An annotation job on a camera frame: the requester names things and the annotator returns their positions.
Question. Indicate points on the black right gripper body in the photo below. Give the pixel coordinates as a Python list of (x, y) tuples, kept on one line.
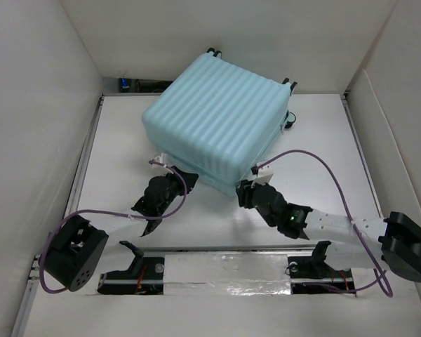
[(248, 201)]

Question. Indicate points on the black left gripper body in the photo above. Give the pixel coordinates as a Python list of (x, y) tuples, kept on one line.
[(173, 189)]

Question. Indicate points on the light blue hard-shell suitcase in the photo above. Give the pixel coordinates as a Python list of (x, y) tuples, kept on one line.
[(217, 120)]

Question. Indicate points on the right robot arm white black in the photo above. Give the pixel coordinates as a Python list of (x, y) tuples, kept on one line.
[(391, 244)]

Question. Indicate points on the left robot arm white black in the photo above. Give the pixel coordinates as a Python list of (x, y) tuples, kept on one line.
[(72, 251)]

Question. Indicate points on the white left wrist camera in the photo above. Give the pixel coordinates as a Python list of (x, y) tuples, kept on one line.
[(159, 161)]

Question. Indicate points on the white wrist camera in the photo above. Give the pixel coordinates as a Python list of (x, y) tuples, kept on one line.
[(159, 161), (262, 173)]

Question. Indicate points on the metal base rail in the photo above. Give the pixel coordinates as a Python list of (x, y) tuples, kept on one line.
[(128, 270)]

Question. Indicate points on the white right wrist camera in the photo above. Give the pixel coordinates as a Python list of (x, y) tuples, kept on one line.
[(262, 173)]

